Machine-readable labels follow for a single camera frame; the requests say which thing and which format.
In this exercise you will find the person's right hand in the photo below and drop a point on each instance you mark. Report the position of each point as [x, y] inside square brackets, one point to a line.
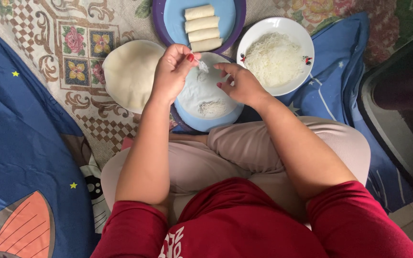
[246, 87]

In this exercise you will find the person's left hand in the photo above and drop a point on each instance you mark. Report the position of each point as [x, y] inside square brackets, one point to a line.
[169, 77]

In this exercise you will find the pinch of white rice noodles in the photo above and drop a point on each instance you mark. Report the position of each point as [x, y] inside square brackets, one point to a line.
[203, 66]

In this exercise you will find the round white wrapper sheet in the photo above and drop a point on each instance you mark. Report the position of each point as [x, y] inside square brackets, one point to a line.
[199, 89]

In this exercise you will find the small heap of rice noodles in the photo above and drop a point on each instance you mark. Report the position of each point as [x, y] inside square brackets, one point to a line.
[212, 108]

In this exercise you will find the stack of round white wrappers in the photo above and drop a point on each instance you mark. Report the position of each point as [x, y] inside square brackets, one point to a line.
[129, 73]

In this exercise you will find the white rice noodles filling bowl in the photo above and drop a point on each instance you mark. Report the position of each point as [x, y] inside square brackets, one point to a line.
[274, 59]

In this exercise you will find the rolled white spring roll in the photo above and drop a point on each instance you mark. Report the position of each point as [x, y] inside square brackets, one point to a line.
[202, 24]
[205, 44]
[203, 34]
[199, 12]

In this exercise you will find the blue plate with purple rim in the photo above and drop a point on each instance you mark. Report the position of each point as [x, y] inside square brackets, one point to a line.
[206, 125]
[176, 21]

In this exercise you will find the person's beige trousers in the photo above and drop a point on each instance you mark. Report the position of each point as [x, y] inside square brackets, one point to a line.
[242, 150]

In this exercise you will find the white bowl with small print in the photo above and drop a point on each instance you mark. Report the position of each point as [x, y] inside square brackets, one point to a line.
[274, 25]

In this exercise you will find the small pink item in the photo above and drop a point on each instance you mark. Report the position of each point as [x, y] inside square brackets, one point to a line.
[126, 143]

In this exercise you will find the blue cloth with white lines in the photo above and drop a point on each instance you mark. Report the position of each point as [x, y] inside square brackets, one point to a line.
[332, 89]

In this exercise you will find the floral patterned beige mat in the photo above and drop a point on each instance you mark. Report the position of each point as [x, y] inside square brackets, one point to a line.
[66, 43]

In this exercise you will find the person's red shirt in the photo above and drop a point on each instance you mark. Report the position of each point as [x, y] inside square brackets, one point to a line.
[235, 225]

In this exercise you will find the blue blanket with yellow stars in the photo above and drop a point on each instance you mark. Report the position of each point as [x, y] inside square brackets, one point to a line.
[23, 136]

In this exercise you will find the black furniture piece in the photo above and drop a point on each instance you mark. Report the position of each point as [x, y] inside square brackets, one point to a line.
[403, 107]

